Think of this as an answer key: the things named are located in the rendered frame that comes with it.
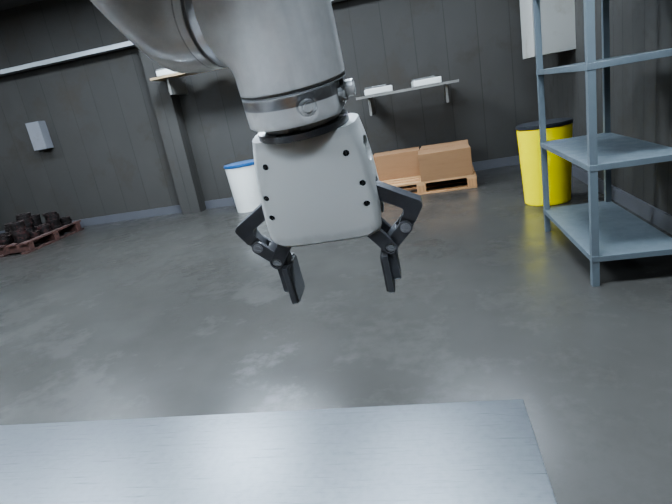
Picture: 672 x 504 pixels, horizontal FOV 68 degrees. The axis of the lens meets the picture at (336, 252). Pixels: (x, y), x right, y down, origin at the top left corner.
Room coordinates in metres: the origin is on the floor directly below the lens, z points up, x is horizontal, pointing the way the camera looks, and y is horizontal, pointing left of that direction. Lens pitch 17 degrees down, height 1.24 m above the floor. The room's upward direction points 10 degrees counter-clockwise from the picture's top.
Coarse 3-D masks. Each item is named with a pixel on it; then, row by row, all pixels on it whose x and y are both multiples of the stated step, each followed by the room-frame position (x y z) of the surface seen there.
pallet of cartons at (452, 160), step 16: (448, 144) 6.38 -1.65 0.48; (464, 144) 6.09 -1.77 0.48; (384, 160) 6.44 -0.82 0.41; (400, 160) 6.40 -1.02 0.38; (416, 160) 6.36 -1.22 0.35; (432, 160) 5.86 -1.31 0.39; (448, 160) 5.82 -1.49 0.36; (464, 160) 5.78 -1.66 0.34; (384, 176) 6.45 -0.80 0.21; (400, 176) 6.41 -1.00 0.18; (416, 176) 6.33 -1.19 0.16; (432, 176) 5.86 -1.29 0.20; (448, 176) 5.82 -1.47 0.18; (464, 176) 5.78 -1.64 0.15; (416, 192) 5.97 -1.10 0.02; (432, 192) 5.87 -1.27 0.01
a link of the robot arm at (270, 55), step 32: (192, 0) 0.39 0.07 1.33; (224, 0) 0.37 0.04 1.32; (256, 0) 0.36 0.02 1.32; (288, 0) 0.36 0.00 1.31; (320, 0) 0.38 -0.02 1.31; (192, 32) 0.39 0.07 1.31; (224, 32) 0.38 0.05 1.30; (256, 32) 0.37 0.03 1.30; (288, 32) 0.36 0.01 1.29; (320, 32) 0.38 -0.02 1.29; (224, 64) 0.41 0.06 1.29; (256, 64) 0.37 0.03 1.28; (288, 64) 0.37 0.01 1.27; (320, 64) 0.38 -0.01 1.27; (256, 96) 0.38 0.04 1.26
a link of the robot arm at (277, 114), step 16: (336, 80) 0.39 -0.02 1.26; (352, 80) 0.42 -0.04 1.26; (288, 96) 0.37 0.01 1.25; (304, 96) 0.37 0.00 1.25; (320, 96) 0.38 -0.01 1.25; (336, 96) 0.39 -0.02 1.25; (256, 112) 0.39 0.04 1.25; (272, 112) 0.38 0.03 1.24; (288, 112) 0.37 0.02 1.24; (304, 112) 0.37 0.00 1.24; (320, 112) 0.38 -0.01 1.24; (336, 112) 0.38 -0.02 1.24; (256, 128) 0.39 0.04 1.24; (272, 128) 0.38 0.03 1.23; (288, 128) 0.38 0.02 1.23; (304, 128) 0.39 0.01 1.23
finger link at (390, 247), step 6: (384, 222) 0.43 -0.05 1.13; (384, 228) 0.43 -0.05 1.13; (372, 234) 0.41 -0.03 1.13; (378, 234) 0.41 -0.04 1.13; (384, 234) 0.41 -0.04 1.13; (372, 240) 0.42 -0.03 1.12; (378, 240) 0.41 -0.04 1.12; (384, 240) 0.41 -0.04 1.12; (390, 240) 0.41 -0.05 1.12; (384, 246) 0.41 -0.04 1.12; (390, 246) 0.41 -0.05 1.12; (396, 246) 0.41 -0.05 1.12; (390, 252) 0.42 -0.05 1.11
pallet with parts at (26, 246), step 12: (24, 216) 7.29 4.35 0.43; (36, 216) 7.81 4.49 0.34; (48, 216) 7.45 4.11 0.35; (12, 228) 6.78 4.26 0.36; (24, 228) 6.86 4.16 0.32; (36, 228) 7.24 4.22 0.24; (48, 228) 7.29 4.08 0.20; (60, 228) 7.40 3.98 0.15; (72, 228) 7.76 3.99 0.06; (0, 240) 6.81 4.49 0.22; (12, 240) 6.90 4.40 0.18; (24, 240) 6.80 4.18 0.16; (36, 240) 7.28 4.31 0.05; (48, 240) 7.25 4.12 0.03; (0, 252) 6.80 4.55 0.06; (12, 252) 6.76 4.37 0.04; (24, 252) 6.68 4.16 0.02
